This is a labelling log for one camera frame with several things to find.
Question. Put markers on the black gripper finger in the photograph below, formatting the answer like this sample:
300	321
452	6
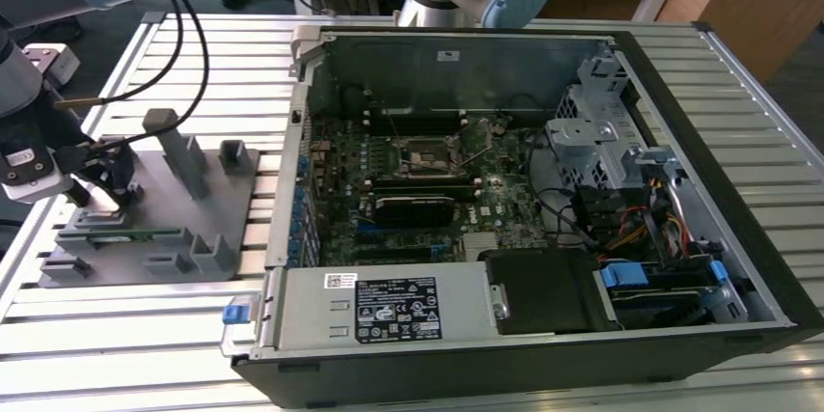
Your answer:
79	187
123	180

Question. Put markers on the silver CPU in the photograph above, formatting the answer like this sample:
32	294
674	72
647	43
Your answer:
103	203

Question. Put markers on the CPU socket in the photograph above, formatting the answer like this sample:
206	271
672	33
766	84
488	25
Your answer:
424	156

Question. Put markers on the green RAM stick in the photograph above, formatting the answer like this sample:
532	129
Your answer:
424	193
144	235

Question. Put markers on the grey parts rack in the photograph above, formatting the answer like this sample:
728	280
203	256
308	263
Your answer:
212	219

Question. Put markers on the blue case latch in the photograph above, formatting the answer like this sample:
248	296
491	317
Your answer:
235	314

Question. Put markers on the silver power supply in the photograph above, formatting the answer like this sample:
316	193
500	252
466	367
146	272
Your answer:
310	306

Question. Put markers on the small graphics card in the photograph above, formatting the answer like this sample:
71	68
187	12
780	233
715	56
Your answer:
412	213

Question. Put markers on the white label sticker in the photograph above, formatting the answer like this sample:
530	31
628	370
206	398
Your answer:
446	56

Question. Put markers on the silver heat sink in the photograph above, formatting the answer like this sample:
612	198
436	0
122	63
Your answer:
479	244

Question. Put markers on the green motherboard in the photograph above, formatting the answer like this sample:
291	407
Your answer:
515	200

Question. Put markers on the black PC case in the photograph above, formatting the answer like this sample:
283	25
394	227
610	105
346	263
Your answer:
451	378

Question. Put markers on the silver drive cage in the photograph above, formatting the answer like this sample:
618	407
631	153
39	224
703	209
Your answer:
579	142

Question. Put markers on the blue disk carrier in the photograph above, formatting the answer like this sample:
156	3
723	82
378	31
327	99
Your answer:
624	279

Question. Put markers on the black hard disk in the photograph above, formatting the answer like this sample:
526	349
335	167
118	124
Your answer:
650	308

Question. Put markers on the blue plastic drive clip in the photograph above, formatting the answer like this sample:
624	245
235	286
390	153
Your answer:
718	271

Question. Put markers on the white camera with black plate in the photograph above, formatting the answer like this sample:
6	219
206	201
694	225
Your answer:
32	180

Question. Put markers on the white grey camera box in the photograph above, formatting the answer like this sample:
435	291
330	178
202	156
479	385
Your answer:
55	64

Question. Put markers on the black plastic bracket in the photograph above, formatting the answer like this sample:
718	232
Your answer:
602	211

